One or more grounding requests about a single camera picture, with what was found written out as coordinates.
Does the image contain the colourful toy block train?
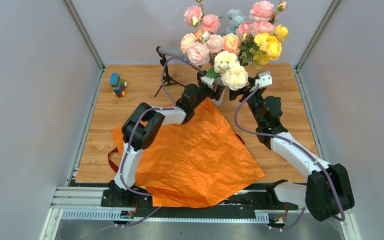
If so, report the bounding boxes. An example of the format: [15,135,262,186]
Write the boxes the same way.
[109,72,128,98]

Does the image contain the light blue flower stem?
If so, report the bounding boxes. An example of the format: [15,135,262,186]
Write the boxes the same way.
[221,9,247,37]

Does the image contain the pink rose flower stem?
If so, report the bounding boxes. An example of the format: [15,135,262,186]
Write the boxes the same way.
[183,0,221,34]

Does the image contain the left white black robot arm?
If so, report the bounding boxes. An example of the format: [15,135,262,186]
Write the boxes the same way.
[100,71,226,208]

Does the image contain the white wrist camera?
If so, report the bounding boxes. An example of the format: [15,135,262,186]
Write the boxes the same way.
[200,76,217,89]
[250,71,273,92]

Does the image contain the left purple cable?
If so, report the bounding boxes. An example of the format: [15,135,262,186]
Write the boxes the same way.
[119,56,206,198]

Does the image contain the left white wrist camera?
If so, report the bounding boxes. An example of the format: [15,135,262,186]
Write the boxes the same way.
[200,76,217,89]

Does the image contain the orange flowers in vase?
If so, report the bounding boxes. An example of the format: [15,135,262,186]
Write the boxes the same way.
[222,33,241,55]

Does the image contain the orange yellow wrapping paper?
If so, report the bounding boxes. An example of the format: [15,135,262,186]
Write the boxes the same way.
[114,99,265,208]

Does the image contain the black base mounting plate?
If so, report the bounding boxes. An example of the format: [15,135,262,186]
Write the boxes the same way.
[100,181,298,220]

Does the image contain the peach rose flower stem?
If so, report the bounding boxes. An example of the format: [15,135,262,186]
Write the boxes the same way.
[180,29,211,55]

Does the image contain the silver microphone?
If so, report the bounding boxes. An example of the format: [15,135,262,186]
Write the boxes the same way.
[156,46,184,58]

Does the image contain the yellow rose flower stem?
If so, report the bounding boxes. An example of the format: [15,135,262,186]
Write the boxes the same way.
[250,24,289,69]

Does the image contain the pink white peony stem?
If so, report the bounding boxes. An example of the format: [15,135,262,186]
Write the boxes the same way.
[205,51,249,91]

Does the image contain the pale pink rose stem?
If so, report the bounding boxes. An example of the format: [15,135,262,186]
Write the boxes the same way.
[186,34,224,65]

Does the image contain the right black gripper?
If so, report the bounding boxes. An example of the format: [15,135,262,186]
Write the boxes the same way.
[228,77,264,126]

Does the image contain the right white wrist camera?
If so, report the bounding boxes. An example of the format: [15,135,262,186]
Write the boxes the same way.
[250,71,273,92]

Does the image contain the white ribbed vase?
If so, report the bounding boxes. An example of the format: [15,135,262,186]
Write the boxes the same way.
[211,86,226,108]

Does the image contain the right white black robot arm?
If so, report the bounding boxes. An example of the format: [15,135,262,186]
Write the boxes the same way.
[229,78,355,222]

